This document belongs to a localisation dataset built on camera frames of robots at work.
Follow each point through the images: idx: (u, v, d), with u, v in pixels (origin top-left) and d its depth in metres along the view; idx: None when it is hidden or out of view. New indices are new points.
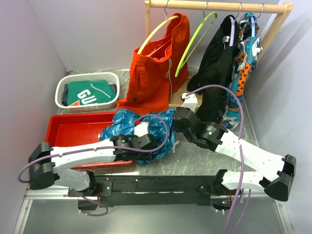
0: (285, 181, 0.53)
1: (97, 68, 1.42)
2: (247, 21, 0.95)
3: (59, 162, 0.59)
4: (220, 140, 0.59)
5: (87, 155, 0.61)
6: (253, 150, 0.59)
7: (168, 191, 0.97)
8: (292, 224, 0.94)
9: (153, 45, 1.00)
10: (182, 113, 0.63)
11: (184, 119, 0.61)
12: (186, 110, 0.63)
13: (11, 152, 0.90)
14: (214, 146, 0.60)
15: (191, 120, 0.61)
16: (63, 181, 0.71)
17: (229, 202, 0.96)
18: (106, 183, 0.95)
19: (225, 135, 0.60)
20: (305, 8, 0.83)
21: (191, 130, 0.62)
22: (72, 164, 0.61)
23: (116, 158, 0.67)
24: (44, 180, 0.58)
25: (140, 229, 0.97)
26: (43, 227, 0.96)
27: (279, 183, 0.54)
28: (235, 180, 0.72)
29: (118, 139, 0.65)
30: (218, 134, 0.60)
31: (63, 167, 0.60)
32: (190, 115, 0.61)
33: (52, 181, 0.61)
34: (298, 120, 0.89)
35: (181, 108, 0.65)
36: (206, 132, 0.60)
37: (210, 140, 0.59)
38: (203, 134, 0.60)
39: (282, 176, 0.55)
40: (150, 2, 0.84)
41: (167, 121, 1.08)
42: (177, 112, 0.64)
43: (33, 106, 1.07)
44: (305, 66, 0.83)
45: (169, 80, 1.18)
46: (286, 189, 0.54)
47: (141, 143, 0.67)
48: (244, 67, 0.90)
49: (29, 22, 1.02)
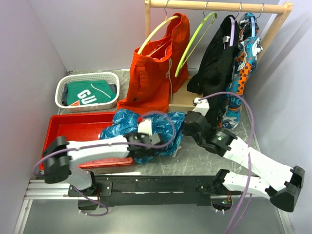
0: (292, 191, 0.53)
1: (97, 68, 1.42)
2: (247, 21, 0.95)
3: (76, 155, 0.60)
4: (228, 146, 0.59)
5: (97, 151, 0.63)
6: (261, 158, 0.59)
7: (168, 191, 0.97)
8: (292, 224, 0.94)
9: (153, 45, 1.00)
10: (193, 117, 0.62)
11: (195, 123, 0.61)
12: (197, 115, 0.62)
13: (11, 152, 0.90)
14: (223, 151, 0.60)
15: (202, 125, 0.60)
16: (68, 179, 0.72)
17: (229, 202, 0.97)
18: (106, 183, 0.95)
19: (234, 141, 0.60)
20: (305, 8, 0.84)
21: (202, 134, 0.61)
22: (87, 159, 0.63)
23: (128, 155, 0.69)
24: (59, 173, 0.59)
25: (140, 229, 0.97)
26: (43, 227, 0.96)
27: (285, 193, 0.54)
28: (239, 183, 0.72)
29: (130, 137, 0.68)
30: (227, 140, 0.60)
31: (80, 160, 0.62)
32: (203, 120, 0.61)
33: (67, 175, 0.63)
34: (297, 120, 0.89)
35: (192, 113, 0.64)
36: (216, 137, 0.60)
37: (221, 145, 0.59)
38: (213, 140, 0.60)
39: (288, 186, 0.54)
40: (150, 2, 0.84)
41: (176, 124, 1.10)
42: (187, 116, 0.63)
43: (33, 106, 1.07)
44: (306, 66, 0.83)
45: (169, 80, 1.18)
46: (293, 200, 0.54)
47: (152, 141, 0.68)
48: (244, 67, 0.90)
49: (29, 22, 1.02)
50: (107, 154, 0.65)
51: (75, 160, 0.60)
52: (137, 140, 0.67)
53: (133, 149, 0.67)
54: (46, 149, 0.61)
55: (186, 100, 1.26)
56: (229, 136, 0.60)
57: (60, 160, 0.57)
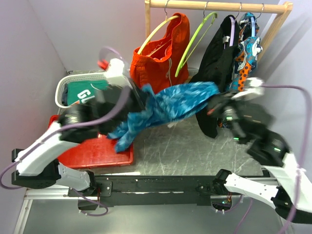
0: None
1: (97, 68, 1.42)
2: (247, 21, 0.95)
3: (22, 167, 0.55)
4: (282, 162, 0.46)
5: (39, 153, 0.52)
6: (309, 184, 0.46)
7: (169, 191, 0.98)
8: (292, 224, 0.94)
9: (153, 45, 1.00)
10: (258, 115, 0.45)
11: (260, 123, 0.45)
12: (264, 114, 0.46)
13: (11, 152, 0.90)
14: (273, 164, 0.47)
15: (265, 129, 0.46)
16: (63, 182, 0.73)
17: (229, 202, 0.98)
18: (106, 183, 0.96)
19: (289, 156, 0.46)
20: (305, 8, 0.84)
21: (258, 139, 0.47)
22: (37, 164, 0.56)
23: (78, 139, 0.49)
24: (29, 183, 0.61)
25: (140, 229, 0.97)
26: (43, 227, 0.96)
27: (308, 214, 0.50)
28: (241, 185, 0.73)
29: (65, 119, 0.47)
30: (283, 152, 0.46)
31: (33, 168, 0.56)
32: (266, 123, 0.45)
33: (45, 180, 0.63)
34: None
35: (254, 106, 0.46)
36: (271, 147, 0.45)
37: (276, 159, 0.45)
38: (266, 148, 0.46)
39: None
40: (150, 2, 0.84)
41: (198, 96, 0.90)
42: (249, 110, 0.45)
43: (33, 106, 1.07)
44: (306, 66, 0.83)
45: (169, 80, 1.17)
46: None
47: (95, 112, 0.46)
48: (244, 67, 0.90)
49: (29, 23, 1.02)
50: (53, 149, 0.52)
51: (24, 171, 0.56)
52: (76, 118, 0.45)
53: (72, 132, 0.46)
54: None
55: None
56: (285, 148, 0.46)
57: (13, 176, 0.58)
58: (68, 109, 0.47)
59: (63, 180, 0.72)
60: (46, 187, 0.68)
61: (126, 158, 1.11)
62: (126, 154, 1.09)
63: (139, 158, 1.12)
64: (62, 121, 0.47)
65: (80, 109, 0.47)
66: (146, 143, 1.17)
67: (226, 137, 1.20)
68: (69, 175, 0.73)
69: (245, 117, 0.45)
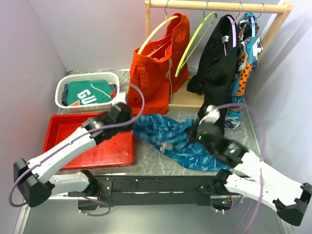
0: (302, 208, 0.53)
1: (97, 68, 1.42)
2: (247, 21, 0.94)
3: (42, 171, 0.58)
4: (241, 159, 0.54)
5: (67, 152, 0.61)
6: (276, 175, 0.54)
7: (168, 191, 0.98)
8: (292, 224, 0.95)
9: (153, 45, 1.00)
10: (207, 126, 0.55)
11: (209, 132, 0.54)
12: (209, 125, 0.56)
13: (11, 152, 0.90)
14: (235, 164, 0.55)
15: (216, 135, 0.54)
16: (62, 188, 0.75)
17: (229, 202, 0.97)
18: (106, 183, 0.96)
19: (247, 155, 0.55)
20: (305, 8, 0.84)
21: (215, 145, 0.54)
22: (57, 167, 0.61)
23: (98, 142, 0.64)
24: (36, 193, 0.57)
25: (140, 229, 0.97)
26: (43, 227, 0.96)
27: (294, 209, 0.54)
28: (242, 187, 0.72)
29: (90, 123, 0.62)
30: (239, 152, 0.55)
31: (49, 173, 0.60)
32: (213, 127, 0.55)
33: (49, 191, 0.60)
34: (297, 120, 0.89)
35: (205, 122, 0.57)
36: (227, 149, 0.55)
37: (232, 158, 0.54)
38: (225, 151, 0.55)
39: (297, 202, 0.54)
40: (150, 2, 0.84)
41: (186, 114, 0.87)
42: (202, 126, 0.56)
43: (33, 107, 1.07)
44: (305, 66, 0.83)
45: (169, 80, 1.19)
46: (301, 215, 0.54)
47: (112, 116, 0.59)
48: (245, 68, 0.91)
49: (29, 23, 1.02)
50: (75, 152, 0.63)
51: (44, 175, 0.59)
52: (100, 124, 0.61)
53: (99, 134, 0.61)
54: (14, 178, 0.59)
55: (186, 100, 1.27)
56: (241, 149, 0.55)
57: (28, 182, 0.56)
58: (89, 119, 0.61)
59: (59, 188, 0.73)
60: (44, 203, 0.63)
61: (126, 158, 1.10)
62: (126, 155, 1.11)
63: (139, 158, 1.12)
64: (88, 126, 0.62)
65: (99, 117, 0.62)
66: (146, 143, 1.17)
67: (226, 137, 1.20)
68: (63, 181, 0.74)
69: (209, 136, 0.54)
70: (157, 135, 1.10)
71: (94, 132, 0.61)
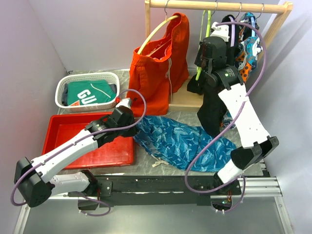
0: (255, 151, 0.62)
1: (97, 68, 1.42)
2: (247, 21, 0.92)
3: (45, 169, 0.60)
4: (229, 87, 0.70)
5: (68, 153, 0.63)
6: (249, 115, 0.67)
7: (168, 191, 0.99)
8: (292, 224, 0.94)
9: (152, 45, 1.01)
10: (215, 41, 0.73)
11: (214, 46, 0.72)
12: (220, 41, 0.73)
13: (11, 152, 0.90)
14: (222, 86, 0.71)
15: (217, 49, 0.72)
16: (61, 190, 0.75)
17: (229, 202, 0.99)
18: (106, 183, 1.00)
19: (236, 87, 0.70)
20: (305, 8, 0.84)
21: (211, 62, 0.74)
22: (59, 167, 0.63)
23: (100, 145, 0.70)
24: (39, 191, 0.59)
25: (140, 229, 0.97)
26: (43, 227, 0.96)
27: (248, 149, 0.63)
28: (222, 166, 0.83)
29: (93, 126, 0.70)
30: (232, 82, 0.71)
31: (51, 173, 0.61)
32: (220, 47, 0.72)
33: (50, 191, 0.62)
34: (297, 119, 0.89)
35: (216, 37, 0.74)
36: (224, 73, 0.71)
37: (223, 80, 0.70)
38: (220, 73, 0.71)
39: (255, 146, 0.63)
40: (150, 2, 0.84)
41: (199, 136, 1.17)
42: (212, 38, 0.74)
43: (33, 106, 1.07)
44: (305, 66, 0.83)
45: (169, 80, 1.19)
46: (251, 158, 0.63)
47: (115, 120, 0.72)
48: (244, 67, 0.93)
49: (29, 23, 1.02)
50: (76, 155, 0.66)
51: (45, 174, 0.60)
52: (102, 126, 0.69)
53: (101, 136, 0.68)
54: (15, 178, 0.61)
55: (186, 100, 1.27)
56: (237, 79, 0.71)
57: (32, 179, 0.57)
58: (93, 122, 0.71)
59: (59, 188, 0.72)
60: (45, 201, 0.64)
61: (126, 158, 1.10)
62: (126, 155, 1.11)
63: (139, 158, 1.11)
64: (90, 128, 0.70)
65: (99, 122, 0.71)
66: None
67: (226, 137, 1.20)
68: (63, 181, 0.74)
69: (211, 50, 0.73)
70: (155, 145, 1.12)
71: (96, 134, 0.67)
